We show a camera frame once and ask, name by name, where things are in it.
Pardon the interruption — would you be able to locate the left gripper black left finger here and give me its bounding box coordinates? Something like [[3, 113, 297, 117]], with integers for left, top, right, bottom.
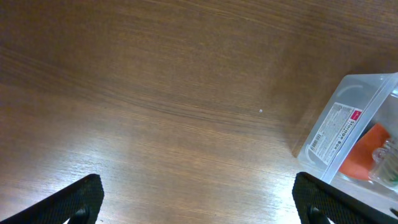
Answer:
[[1, 174, 104, 224]]

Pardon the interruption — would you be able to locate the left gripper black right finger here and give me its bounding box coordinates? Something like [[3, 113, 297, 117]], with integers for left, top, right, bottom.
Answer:
[[292, 172, 397, 224]]

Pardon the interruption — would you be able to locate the red scraper wooden handle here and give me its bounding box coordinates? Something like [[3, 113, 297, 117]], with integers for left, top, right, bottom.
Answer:
[[339, 123, 391, 180]]

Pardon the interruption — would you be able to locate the clear plastic container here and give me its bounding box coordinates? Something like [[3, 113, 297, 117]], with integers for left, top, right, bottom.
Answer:
[[297, 73, 397, 219]]

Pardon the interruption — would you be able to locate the clear bag of wall plugs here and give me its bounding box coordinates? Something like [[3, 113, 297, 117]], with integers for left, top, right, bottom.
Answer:
[[369, 138, 397, 192]]

